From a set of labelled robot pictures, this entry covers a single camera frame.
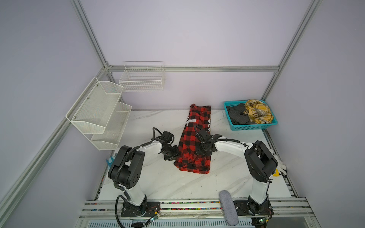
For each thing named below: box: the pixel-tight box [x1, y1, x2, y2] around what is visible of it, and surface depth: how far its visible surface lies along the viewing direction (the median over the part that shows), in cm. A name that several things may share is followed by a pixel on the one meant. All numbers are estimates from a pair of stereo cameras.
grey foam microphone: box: [219, 190, 240, 227], surface depth 73 cm
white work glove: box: [276, 159, 288, 175], surface depth 92 cm
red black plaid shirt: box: [173, 104, 212, 175], surface depth 97 cm
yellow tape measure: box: [272, 168, 280, 177], surface depth 86 cm
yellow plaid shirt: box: [243, 99, 274, 124], surface depth 106 cm
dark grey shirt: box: [226, 103, 257, 125], surface depth 106 cm
